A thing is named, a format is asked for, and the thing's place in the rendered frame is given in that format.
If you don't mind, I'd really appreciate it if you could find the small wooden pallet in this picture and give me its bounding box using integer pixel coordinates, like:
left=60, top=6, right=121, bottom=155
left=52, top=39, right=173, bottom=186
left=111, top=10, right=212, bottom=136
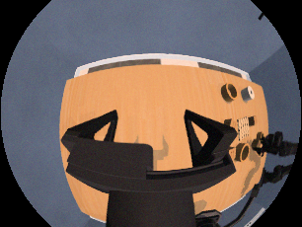
left=237, top=116, right=250, bottom=141

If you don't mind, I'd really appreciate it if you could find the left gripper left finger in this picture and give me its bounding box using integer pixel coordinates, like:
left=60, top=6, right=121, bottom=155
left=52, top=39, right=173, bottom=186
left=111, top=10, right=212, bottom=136
left=64, top=110, right=118, bottom=141

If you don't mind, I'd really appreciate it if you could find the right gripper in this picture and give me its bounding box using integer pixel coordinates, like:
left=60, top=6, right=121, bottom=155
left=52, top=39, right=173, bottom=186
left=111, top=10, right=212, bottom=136
left=253, top=136, right=266, bottom=157

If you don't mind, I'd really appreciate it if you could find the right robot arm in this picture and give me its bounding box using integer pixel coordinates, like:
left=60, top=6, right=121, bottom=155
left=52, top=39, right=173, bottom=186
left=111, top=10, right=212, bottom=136
left=261, top=131, right=298, bottom=187

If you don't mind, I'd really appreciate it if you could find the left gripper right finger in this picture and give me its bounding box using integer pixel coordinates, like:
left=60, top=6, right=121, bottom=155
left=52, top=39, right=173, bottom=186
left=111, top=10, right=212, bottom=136
left=184, top=110, right=238, bottom=167

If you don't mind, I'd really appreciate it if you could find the grey cylinder with pale top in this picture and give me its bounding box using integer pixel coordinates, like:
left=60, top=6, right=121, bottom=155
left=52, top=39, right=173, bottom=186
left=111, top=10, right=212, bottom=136
left=241, top=86, right=255, bottom=102

